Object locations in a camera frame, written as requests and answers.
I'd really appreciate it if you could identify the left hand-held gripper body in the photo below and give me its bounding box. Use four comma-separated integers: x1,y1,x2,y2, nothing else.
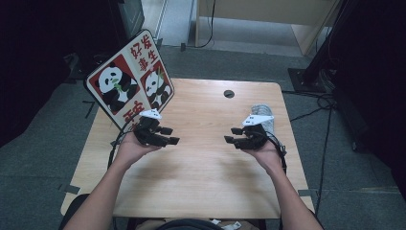
132,108,167,148

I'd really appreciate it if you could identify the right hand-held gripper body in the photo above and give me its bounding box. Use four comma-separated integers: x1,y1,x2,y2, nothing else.
234,114,275,150

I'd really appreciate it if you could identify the grey striped cloth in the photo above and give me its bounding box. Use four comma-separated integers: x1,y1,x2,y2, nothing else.
250,103,282,146

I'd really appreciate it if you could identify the panda picture board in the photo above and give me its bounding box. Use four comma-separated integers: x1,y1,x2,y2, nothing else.
84,29,175,132

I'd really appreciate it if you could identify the person's left hand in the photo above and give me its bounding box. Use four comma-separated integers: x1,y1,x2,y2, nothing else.
113,132,163,171

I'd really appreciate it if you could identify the person's right hand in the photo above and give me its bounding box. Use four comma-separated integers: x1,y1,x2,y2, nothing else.
243,141,283,177

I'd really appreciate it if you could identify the black metal floor stand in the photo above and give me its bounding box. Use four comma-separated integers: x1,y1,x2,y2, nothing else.
287,0,355,94

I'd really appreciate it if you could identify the person's dark clothing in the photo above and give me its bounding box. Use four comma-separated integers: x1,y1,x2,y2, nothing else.
155,218,225,230

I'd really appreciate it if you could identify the white tag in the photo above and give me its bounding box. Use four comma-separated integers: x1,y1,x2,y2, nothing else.
210,218,242,230

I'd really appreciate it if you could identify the dark floor stand base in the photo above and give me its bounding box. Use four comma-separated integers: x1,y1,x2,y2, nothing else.
63,52,99,81

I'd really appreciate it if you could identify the dark computer cabinet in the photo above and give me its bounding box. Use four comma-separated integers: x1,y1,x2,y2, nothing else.
107,0,146,42

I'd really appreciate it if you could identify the light wooden cabinet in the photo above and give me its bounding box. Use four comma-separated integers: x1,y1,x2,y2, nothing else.
194,0,339,58

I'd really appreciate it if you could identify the dark equipment cabinet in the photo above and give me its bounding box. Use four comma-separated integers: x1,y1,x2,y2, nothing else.
328,0,406,200

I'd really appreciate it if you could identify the dark curtain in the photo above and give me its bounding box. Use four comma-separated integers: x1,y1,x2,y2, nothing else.
0,0,109,149

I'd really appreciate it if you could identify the right hand-held gripper cable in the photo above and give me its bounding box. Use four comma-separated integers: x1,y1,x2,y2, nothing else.
265,129,288,175

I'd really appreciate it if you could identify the hand-held gripper cable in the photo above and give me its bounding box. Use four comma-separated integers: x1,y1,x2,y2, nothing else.
106,119,142,171
265,129,288,175

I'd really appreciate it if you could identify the left hand-held gripper cable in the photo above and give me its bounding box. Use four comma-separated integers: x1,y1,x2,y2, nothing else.
106,119,142,171

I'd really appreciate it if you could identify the looped black floor cable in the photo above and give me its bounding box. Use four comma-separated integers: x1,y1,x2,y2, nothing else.
282,90,337,123

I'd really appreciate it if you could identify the long black floor cable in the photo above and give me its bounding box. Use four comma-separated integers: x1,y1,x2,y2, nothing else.
314,104,335,219

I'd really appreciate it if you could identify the black hanging cable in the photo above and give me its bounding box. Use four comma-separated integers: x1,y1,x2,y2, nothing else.
186,0,217,50

